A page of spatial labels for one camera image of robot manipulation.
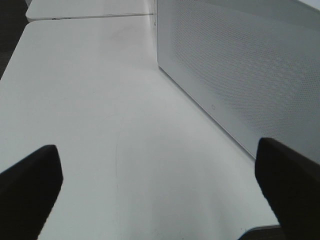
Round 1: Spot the white microwave oven body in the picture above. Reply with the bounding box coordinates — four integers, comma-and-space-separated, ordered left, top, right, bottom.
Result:
150, 0, 159, 64

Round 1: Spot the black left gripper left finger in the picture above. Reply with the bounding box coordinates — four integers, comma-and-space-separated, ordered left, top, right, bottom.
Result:
0, 144, 64, 240

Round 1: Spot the white microwave door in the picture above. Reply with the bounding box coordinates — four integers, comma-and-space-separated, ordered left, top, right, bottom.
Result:
156, 0, 320, 162

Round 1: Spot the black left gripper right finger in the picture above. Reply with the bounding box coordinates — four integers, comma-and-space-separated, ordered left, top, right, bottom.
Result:
254, 138, 320, 240

